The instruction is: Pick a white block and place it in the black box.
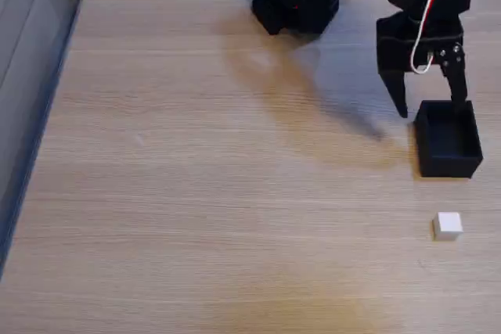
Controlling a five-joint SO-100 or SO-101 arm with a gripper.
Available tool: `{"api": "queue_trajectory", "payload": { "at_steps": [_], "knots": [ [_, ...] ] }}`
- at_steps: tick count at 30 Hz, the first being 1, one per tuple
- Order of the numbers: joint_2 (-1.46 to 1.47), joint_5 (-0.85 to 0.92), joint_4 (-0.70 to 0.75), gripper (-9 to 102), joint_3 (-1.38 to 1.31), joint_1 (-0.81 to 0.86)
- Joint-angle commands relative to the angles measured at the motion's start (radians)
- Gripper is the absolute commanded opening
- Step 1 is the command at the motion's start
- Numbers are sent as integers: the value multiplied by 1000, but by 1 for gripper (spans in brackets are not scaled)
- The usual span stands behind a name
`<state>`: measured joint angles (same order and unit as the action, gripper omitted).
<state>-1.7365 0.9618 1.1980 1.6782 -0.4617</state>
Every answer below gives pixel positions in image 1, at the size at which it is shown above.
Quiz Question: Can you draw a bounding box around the white block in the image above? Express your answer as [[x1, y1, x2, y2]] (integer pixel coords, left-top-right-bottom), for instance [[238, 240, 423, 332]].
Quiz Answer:
[[432, 211, 465, 242]]

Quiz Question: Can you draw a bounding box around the white and red cable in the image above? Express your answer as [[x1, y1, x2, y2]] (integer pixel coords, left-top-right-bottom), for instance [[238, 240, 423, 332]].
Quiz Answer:
[[409, 0, 447, 74]]

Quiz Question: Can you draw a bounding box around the black open box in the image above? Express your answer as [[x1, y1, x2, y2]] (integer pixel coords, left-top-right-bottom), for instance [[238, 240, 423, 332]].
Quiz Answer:
[[413, 99, 485, 178]]

